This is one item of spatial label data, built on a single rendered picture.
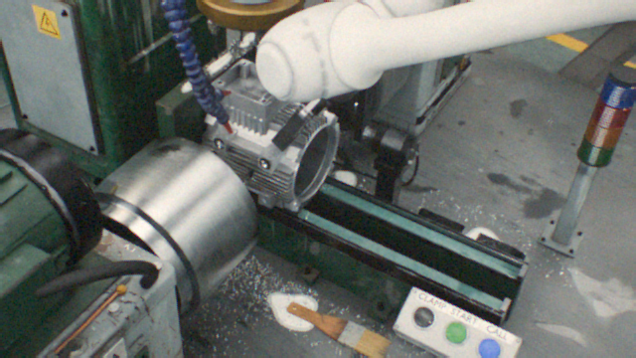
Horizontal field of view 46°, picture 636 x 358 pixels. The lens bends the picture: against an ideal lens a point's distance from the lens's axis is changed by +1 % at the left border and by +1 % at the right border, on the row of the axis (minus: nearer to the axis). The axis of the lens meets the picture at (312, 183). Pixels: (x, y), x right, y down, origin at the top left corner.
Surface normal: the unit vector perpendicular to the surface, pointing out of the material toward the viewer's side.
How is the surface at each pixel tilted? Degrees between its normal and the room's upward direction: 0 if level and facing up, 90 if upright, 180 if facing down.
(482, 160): 0
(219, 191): 39
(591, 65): 0
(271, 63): 89
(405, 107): 90
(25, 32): 90
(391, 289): 90
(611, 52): 0
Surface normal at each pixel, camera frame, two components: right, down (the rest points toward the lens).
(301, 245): -0.51, 0.56
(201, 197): 0.54, -0.37
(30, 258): 0.04, -0.73
